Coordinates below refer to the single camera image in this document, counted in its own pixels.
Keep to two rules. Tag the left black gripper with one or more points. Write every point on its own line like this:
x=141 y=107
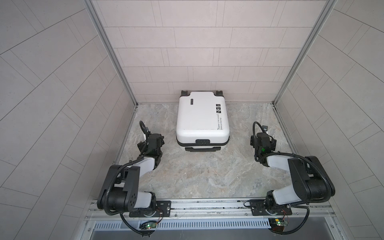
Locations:
x=141 y=146

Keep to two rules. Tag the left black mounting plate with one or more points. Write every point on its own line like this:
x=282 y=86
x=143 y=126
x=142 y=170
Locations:
x=157 y=210

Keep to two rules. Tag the right aluminium corner post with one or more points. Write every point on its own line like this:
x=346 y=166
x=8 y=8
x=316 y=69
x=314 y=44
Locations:
x=321 y=20

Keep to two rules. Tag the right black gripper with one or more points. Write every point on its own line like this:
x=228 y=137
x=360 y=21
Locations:
x=253 y=140

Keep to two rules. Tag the aluminium corner post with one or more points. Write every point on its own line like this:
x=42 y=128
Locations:
x=321 y=20
x=106 y=43

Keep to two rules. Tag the green circuit board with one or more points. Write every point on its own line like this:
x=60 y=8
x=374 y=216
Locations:
x=278 y=224
x=148 y=225

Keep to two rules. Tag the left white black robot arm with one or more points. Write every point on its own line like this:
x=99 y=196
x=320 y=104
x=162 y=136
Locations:
x=120 y=191

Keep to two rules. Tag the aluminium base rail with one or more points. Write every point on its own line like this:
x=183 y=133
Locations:
x=213 y=219

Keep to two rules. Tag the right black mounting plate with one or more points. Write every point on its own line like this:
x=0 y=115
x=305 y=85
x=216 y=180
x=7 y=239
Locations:
x=262 y=208

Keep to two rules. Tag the black mounting plate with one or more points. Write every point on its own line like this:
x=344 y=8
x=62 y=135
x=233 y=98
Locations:
x=262 y=208
x=157 y=210

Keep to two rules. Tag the left green circuit board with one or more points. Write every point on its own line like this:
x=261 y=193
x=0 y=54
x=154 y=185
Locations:
x=148 y=225

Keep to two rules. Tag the right green circuit board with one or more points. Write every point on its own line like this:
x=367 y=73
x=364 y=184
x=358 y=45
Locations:
x=278 y=224

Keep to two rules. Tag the left aluminium corner post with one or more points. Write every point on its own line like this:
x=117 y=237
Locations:
x=106 y=43

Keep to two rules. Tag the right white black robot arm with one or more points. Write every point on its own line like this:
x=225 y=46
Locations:
x=310 y=182

